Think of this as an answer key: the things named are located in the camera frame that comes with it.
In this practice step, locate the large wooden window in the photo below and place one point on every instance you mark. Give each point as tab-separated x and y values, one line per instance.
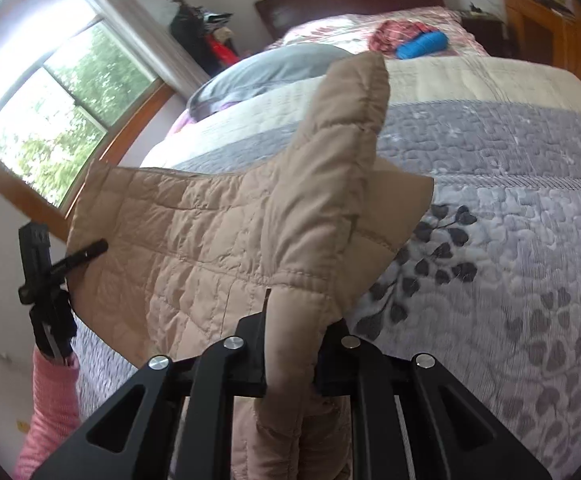
70	110

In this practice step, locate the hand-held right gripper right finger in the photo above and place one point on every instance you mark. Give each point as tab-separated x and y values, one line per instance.
335	360

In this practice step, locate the dark wooden nightstand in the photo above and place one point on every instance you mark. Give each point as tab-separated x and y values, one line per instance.
485	32

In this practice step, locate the red hanging garment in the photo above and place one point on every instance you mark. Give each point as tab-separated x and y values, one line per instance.
223	50

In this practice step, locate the grey pillow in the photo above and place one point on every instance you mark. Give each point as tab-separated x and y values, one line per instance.
260	72

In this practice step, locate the wooden desk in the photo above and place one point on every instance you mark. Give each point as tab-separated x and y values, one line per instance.
535	30

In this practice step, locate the black and white hat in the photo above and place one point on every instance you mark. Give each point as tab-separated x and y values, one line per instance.
215	21

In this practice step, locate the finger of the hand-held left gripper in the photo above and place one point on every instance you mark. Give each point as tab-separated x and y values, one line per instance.
83	256

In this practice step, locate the bed with grey quilt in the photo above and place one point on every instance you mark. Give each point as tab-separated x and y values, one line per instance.
495	210

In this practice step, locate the beige quilted jacket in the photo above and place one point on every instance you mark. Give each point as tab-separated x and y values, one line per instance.
195	240

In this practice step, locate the small black nightstand item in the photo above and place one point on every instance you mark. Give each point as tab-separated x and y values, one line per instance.
474	9

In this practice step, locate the person's left forearm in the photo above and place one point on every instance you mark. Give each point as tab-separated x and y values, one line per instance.
50	410

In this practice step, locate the red plaid cloth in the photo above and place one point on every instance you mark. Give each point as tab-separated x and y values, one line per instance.
395	35

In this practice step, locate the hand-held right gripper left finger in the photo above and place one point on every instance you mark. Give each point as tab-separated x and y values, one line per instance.
250	355

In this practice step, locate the blue rolled cloth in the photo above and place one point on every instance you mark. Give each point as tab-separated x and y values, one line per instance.
420	45

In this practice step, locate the pink floral bedsheet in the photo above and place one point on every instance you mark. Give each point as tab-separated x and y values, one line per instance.
330	25

